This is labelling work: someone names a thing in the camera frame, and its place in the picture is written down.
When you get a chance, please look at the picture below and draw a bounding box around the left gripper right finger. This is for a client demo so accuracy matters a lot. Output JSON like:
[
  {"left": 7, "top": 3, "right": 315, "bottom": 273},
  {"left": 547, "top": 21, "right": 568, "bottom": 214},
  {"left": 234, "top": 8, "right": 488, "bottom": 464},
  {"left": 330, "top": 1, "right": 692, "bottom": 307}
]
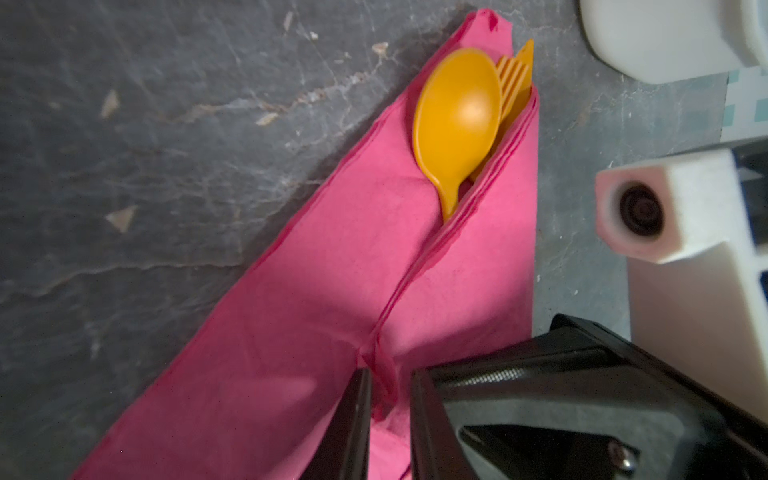
[{"left": 410, "top": 370, "right": 478, "bottom": 480}]

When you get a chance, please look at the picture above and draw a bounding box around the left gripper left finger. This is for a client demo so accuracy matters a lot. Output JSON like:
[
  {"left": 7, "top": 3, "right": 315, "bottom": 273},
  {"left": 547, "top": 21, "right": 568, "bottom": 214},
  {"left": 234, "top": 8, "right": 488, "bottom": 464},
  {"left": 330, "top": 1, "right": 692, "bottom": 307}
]
[{"left": 300, "top": 368, "right": 372, "bottom": 480}]

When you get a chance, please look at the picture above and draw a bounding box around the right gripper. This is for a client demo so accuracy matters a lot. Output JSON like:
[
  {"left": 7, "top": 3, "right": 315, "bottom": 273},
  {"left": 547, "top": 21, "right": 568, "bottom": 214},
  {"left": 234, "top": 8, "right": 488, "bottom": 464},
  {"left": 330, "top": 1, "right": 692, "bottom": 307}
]
[{"left": 423, "top": 314, "right": 767, "bottom": 479}]

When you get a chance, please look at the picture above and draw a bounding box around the magenta paper napkin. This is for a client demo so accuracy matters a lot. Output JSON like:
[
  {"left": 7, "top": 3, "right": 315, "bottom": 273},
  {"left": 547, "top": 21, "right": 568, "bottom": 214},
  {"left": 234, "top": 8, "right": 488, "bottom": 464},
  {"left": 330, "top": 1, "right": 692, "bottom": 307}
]
[{"left": 70, "top": 8, "right": 540, "bottom": 480}]

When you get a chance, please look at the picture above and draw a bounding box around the yellow plastic spoon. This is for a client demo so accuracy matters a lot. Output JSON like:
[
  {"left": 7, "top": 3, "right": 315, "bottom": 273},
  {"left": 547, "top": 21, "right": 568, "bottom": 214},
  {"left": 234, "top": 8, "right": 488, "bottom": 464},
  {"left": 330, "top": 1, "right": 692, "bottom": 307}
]
[{"left": 412, "top": 48, "right": 501, "bottom": 221}]

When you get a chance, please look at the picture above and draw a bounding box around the yellow plastic fork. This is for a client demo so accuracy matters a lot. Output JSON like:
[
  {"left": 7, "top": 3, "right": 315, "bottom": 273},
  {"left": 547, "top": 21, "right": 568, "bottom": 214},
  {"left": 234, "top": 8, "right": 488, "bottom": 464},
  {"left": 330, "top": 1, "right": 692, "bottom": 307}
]
[{"left": 469, "top": 54, "right": 527, "bottom": 181}]

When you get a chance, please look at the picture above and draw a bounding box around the white oval plastic tub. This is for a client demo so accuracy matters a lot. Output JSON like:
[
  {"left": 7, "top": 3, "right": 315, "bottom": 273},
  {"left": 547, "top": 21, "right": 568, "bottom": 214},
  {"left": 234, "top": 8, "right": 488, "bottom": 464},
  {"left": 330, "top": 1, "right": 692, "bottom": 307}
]
[{"left": 579, "top": 0, "right": 767, "bottom": 84}]

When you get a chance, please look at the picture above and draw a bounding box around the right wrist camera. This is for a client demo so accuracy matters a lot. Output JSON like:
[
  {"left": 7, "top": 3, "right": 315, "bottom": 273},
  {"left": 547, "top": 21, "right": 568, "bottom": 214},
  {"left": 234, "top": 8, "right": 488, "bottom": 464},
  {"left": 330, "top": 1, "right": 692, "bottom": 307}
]
[{"left": 595, "top": 138, "right": 767, "bottom": 419}]

